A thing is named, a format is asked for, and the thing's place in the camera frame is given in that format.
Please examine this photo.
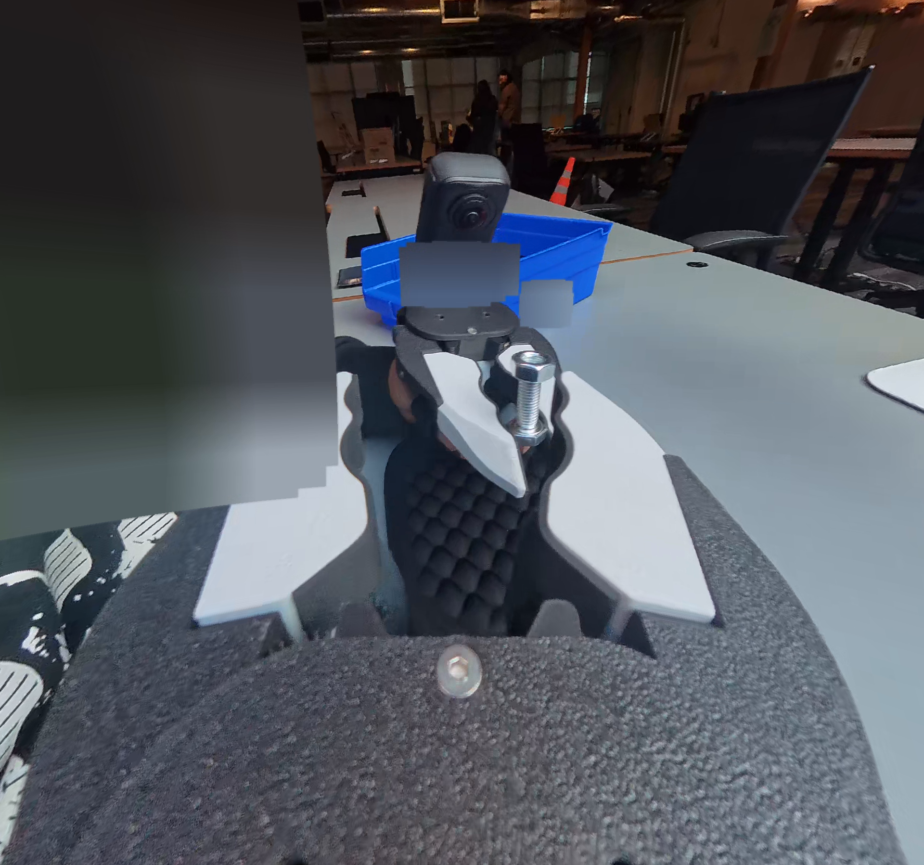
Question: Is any brown wooden desk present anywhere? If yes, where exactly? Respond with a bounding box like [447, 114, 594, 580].
[801, 134, 924, 281]

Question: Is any steel hex bolt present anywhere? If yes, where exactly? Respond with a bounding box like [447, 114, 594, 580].
[505, 351, 557, 449]

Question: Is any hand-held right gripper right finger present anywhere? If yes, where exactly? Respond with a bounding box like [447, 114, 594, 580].
[538, 370, 717, 626]

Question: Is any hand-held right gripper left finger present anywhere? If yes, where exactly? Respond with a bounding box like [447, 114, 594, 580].
[193, 370, 380, 628]

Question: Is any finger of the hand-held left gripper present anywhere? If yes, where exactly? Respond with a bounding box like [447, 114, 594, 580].
[481, 347, 519, 433]
[422, 352, 531, 499]

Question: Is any person's left hand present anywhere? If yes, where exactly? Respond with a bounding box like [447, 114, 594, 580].
[335, 336, 441, 447]

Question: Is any black office chair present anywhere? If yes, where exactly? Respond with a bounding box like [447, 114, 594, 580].
[650, 65, 878, 270]
[862, 157, 924, 303]

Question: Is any blue plastic bin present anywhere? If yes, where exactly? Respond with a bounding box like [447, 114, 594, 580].
[359, 211, 615, 324]

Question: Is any black honeycomb wrist pad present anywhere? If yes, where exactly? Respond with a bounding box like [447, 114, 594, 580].
[383, 432, 542, 638]

